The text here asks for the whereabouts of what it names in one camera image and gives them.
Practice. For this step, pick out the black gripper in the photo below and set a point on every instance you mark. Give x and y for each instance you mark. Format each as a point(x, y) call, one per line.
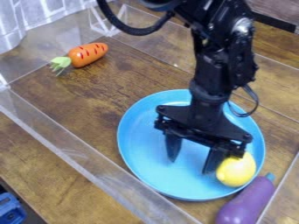
point(201, 123)

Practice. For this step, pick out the yellow toy lemon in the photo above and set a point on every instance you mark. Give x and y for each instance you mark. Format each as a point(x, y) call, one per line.
point(237, 171)

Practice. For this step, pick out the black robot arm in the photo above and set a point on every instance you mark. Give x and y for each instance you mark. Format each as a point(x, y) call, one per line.
point(222, 33)

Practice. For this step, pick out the blue round tray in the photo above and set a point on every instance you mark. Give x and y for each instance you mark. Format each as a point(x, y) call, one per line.
point(179, 178)

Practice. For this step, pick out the purple toy eggplant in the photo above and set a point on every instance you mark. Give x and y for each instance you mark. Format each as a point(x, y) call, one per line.
point(243, 209)

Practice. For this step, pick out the orange toy carrot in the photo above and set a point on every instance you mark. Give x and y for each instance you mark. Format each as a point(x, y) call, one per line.
point(80, 56)

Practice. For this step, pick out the blue plastic box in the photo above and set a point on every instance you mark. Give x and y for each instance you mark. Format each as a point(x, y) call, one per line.
point(12, 213)

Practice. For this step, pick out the white checkered curtain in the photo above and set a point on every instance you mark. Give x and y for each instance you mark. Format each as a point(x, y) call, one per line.
point(22, 15)

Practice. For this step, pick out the clear acrylic enclosure wall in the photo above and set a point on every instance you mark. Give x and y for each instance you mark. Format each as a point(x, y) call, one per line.
point(59, 158)

